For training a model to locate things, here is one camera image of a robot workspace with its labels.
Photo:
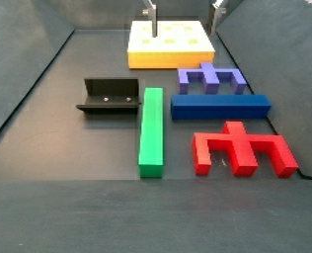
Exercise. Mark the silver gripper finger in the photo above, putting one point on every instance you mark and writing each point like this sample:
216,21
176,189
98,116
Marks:
150,12
219,11

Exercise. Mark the green rectangular bar block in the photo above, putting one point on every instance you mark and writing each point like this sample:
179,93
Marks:
152,135

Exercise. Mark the yellow slotted board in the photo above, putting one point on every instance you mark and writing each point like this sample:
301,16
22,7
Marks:
180,47

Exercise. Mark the purple E-shaped block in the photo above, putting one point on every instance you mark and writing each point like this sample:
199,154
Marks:
212,77

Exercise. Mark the blue rectangular bar block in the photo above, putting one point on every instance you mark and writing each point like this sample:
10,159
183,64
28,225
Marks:
209,107

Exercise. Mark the red E-shaped block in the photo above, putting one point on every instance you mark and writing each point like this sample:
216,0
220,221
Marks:
243,145

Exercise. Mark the black angle bracket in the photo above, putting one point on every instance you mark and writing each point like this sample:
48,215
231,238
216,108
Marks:
112,95

